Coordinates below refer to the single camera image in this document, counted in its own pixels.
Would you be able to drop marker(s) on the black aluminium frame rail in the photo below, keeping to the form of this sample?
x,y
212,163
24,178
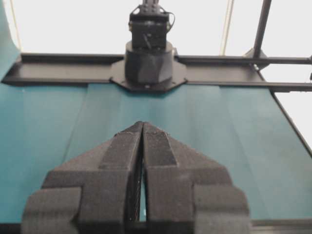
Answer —
x,y
78,70

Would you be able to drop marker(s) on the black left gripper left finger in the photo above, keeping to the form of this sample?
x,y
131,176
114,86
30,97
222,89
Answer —
x,y
96,192

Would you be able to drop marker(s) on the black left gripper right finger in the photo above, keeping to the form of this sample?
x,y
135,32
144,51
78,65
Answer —
x,y
187,192

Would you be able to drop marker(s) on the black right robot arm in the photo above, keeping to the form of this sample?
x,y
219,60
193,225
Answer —
x,y
149,57

